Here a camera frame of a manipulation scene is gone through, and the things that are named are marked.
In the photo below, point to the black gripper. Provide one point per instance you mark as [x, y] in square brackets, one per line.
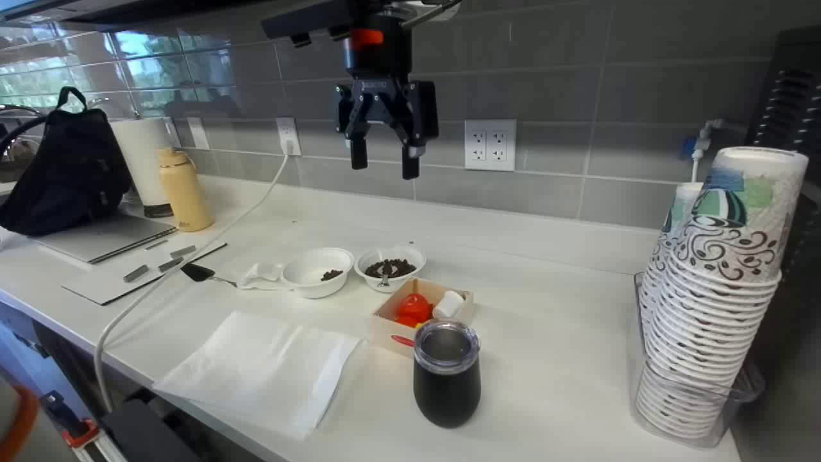
[384, 95]

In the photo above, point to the clear round lid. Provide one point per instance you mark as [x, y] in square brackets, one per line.
[447, 338]

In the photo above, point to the black box under counter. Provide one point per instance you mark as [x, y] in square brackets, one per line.
[150, 433]

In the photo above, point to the white outlet with plug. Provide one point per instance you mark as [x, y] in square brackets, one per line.
[288, 134]

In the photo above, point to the white bowl many beans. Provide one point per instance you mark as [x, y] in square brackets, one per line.
[388, 268]

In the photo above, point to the white bowl few beans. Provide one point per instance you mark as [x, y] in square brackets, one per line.
[313, 274]

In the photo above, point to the small white block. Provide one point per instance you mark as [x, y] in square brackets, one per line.
[450, 303]

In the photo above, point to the clear plastic scoop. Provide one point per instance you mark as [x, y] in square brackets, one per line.
[259, 276]

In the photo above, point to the yellow bottle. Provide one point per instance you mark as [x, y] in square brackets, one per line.
[184, 194]

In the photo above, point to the black small scoop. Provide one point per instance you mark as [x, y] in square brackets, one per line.
[197, 274]

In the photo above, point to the white paper towel roll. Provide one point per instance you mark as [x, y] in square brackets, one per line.
[141, 158]

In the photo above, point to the black tumbler cup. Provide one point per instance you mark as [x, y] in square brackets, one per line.
[447, 388]

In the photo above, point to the white folded napkin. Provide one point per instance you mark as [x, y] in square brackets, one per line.
[256, 371]

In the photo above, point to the white flat board grey tabs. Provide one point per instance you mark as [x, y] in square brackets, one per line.
[137, 274]

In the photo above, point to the white flat board grey strip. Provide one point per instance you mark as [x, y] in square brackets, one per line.
[102, 236]

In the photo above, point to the teal paper cup stack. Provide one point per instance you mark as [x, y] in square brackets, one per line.
[682, 207]

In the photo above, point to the blue spray bottle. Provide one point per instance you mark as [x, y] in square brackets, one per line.
[695, 145]

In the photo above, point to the black backpack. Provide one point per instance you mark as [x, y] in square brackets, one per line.
[64, 184]

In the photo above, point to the patterned paper cup stack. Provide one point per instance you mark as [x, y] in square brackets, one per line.
[719, 292]

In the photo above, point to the black slotted rack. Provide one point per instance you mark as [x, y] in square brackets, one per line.
[791, 94]

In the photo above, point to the blue cabinet part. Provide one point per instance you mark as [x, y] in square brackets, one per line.
[34, 367]

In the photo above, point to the orange curved object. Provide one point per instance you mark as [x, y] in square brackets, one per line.
[19, 425]

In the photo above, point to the white double wall outlet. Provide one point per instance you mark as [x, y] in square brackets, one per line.
[488, 145]

